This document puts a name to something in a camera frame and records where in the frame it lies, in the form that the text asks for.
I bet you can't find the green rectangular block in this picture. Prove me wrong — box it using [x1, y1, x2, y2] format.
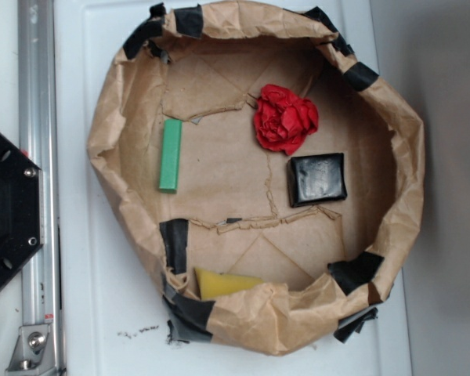
[159, 119, 183, 193]

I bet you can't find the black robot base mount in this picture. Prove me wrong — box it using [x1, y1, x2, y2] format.
[0, 133, 42, 291]

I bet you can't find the aluminium extrusion rail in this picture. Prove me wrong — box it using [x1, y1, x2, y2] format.
[18, 1, 66, 375]

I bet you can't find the black box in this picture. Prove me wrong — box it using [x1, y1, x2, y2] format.
[287, 153, 348, 208]

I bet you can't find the red crumpled paper ball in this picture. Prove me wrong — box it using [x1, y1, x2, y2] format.
[253, 84, 319, 156]

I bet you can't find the metal corner bracket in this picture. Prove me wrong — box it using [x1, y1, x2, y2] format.
[5, 324, 56, 375]

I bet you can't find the yellow sponge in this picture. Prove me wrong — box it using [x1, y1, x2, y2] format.
[194, 268, 264, 301]

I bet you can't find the brown paper bag bin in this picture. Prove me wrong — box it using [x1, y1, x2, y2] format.
[87, 1, 425, 355]

